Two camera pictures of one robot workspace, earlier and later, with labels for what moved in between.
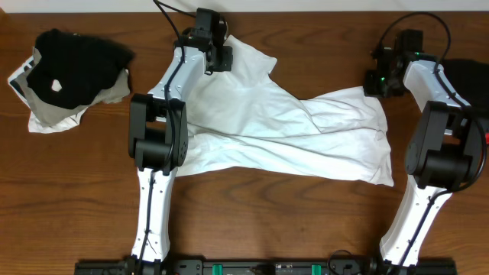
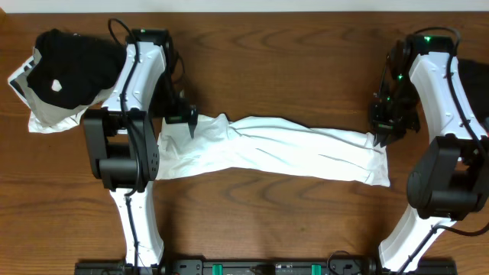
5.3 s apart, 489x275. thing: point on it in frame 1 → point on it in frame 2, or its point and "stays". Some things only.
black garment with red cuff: [470, 78] stays
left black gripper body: [222, 59] → [182, 115]
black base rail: [162, 266] stays
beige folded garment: [50, 111] stays
